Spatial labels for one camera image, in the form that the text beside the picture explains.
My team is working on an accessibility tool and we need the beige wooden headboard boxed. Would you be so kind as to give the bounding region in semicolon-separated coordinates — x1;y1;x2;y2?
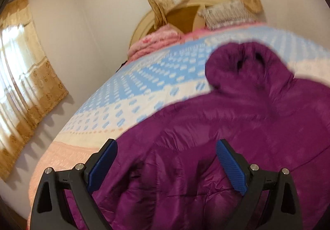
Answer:
129;0;230;47

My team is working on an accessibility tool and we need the beige curtain left window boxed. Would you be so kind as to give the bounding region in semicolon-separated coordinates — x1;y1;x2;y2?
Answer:
1;0;68;180

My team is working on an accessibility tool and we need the grey striped pillow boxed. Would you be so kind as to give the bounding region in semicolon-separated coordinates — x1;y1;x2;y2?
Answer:
198;0;258;30

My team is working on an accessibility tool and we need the blue pink dotted bedspread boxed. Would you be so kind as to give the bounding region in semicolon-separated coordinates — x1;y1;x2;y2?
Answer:
29;25;329;229

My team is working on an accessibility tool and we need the purple hooded puffer jacket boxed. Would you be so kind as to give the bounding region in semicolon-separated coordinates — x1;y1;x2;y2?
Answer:
62;41;330;230

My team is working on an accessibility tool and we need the folded pink blanket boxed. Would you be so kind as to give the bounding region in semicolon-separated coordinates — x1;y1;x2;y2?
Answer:
127;24;184;63

